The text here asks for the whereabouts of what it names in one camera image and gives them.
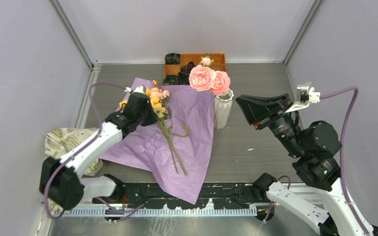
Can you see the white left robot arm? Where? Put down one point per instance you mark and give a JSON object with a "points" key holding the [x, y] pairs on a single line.
{"points": [[62, 179]]}

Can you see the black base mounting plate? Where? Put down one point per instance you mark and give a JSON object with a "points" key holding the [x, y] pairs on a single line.
{"points": [[222, 196]]}

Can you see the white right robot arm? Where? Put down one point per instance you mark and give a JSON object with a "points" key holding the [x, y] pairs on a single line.
{"points": [[314, 149]]}

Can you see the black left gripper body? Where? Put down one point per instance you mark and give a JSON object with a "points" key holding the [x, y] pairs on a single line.
{"points": [[147, 117]]}

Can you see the patterned cream cloth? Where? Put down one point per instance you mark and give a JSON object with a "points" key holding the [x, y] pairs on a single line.
{"points": [[60, 141]]}

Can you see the small pale pink rose stem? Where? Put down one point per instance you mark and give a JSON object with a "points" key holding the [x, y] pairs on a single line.
{"points": [[169, 122]]}

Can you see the yellow flower stem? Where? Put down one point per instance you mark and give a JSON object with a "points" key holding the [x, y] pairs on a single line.
{"points": [[158, 99]]}

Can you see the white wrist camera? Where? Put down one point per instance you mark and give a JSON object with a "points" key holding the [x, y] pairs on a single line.
{"points": [[139, 89], [306, 95]]}

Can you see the white ribbed ceramic vase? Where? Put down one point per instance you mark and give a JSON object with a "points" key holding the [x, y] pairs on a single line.
{"points": [[222, 108]]}

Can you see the large pink rose stem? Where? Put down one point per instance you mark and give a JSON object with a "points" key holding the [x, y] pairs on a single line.
{"points": [[203, 78]]}

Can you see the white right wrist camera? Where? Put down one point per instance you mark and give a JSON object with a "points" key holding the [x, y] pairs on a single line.
{"points": [[306, 95]]}

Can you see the orange compartment tray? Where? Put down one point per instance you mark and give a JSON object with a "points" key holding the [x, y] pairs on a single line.
{"points": [[218, 64]]}

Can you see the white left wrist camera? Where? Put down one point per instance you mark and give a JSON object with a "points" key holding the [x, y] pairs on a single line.
{"points": [[139, 89]]}

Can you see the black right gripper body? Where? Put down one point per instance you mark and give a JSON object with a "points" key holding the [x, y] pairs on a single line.
{"points": [[279, 121]]}

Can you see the purple wrapping paper sheet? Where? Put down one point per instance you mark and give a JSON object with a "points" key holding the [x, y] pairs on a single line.
{"points": [[146, 148]]}

